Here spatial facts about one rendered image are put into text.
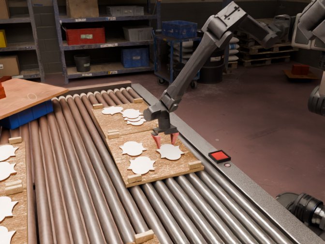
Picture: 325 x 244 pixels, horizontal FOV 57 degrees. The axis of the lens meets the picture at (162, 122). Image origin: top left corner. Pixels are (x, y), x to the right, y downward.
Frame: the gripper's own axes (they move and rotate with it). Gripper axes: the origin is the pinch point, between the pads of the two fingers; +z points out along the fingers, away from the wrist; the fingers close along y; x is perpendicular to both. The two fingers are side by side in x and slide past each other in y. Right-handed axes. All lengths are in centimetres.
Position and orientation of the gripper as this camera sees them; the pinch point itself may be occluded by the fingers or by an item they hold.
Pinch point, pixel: (166, 145)
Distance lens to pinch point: 142.9
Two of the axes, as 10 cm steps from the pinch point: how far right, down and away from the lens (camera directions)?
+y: 9.1, -1.7, 3.9
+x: -4.2, -1.9, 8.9
